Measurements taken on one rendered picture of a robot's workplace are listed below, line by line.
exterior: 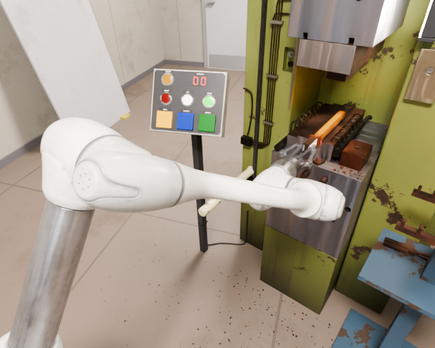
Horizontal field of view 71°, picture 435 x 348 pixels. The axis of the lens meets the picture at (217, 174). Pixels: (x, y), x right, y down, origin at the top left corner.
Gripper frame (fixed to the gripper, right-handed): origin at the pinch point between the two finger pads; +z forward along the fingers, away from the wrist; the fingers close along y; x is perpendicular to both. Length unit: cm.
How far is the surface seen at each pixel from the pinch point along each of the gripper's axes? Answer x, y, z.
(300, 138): -2.0, -6.6, 5.3
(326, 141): -0.7, 4.1, 6.5
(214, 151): -103, -131, 99
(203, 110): 5.7, -47.2, -8.7
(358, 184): -9.8, 21.0, -0.9
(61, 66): -25, -269, 41
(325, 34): 39.0, -3.3, 6.5
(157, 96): 10, -68, -16
